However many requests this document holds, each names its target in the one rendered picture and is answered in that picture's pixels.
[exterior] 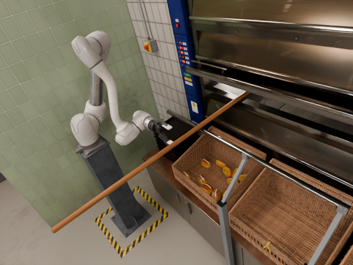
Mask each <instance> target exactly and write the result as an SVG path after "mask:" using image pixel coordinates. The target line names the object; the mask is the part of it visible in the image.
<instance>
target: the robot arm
mask: <svg viewBox="0 0 353 265"><path fill-rule="evenodd" d="M71 43H72V47H73V49H74V51H75V53H76V55H77V56H78V57H79V58H80V60H81V61H82V62H83V63H84V64H85V65H86V66H87V67H88V68H89V100H88V101H87V102H86V106H85V111H84V114H83V113H81V114H76V115H74V116H73V118H72V119H71V121H70V126H71V130H72V132H73V134H74V136H75V138H76V139H77V141H78V142H79V145H78V146H77V147H78V149H77V150H76V151H75V152H76V153H77V154H78V153H81V152H84V153H85V155H86V156H88V155H89V154H91V153H92V152H93V151H95V150H97V149H98V148H100V147H101V146H103V145H105V144H106V141H104V140H102V139H101V138H100V137H99V136H98V133H97V132H98V129H99V127H100V126H101V124H102V123H103V122H104V120H105V118H106V117H107V114H108V108H107V106H106V103H105V102H104V101H103V81H104V82H105V84H106V86H107V90H108V98H109V107H110V114H111V119H112V121H113V123H114V125H115V126H116V128H117V130H116V132H117V135H116V138H115V140H116V142H117V143H119V144H120V145H122V146H126V145H128V144H129V143H131V142H132V141H133V140H135V139H136V138H137V137H138V135H139V134H140V133H141V132H142V131H143V130H145V129H148V130H149V131H153V132H155V133H158V134H159V137H160V138H161V139H162V140H163V142H164V143H165V144H166V145H169V144H171V143H173V141H171V140H169V139H168V138H167V136H166V135H165V134H164V131H163V130H162V127H164V128H166V129H167V130H170V129H171V128H172V126H170V125H168V124H167V123H165V122H164V119H155V118H153V117H152V116H151V115H150V114H148V113H147V112H145V111H141V110H138V111H136V112H135V113H134V114H133V120H132V121H131V122H130V123H129V122H127V121H123V120H122V119H121V118H120V116H119V110H118V94H117V85H116V82H115V79H114V77H113V75H112V74H111V72H110V70H109V69H108V67H107V66H106V64H105V60H106V59H107V57H108V53H109V49H110V46H111V38H110V36H109V35H108V34H107V33H105V32H103V31H100V30H97V31H95V32H92V33H91V34H89V35H88V36H86V37H83V36H77V37H76V38H75V39H74V40H73V41H72V42H71ZM160 122H161V123H160ZM161 126H162V127H161ZM161 133H162V134H161Z"/></svg>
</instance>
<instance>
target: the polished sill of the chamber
mask: <svg viewBox="0 0 353 265"><path fill-rule="evenodd" d="M205 93H206V94H209V95H211V96H214V97H216V98H219V99H222V100H224V101H227V102H231V101H232V100H233V99H235V98H236V97H237V96H238V95H235V94H232V93H229V92H226V91H223V90H221V89H218V88H215V87H212V86H209V87H207V88H206V89H205ZM235 105H238V106H240V107H243V108H245V109H248V110H251V111H253V112H256V113H258V114H261V115H264V116H266V117H269V118H271V119H275V120H277V121H280V122H282V123H285V124H287V125H290V126H293V127H295V128H298V129H300V130H303V131H306V132H308V133H311V134H313V135H316V136H318V137H321V138H324V139H327V140H329V141H332V142H335V143H337V144H340V145H342V146H345V147H348V148H350V149H353V135H351V134H348V133H346V132H343V131H340V130H337V129H334V128H331V127H328V126H325V125H322V124H319V123H316V122H314V121H311V120H308V119H305V118H302V117H299V116H296V115H293V114H290V113H287V112H285V111H282V110H279V109H276V108H273V107H270V106H267V105H264V104H261V103H258V102H255V101H253V100H250V99H247V98H242V99H241V100H239V101H238V102H237V103H235Z"/></svg>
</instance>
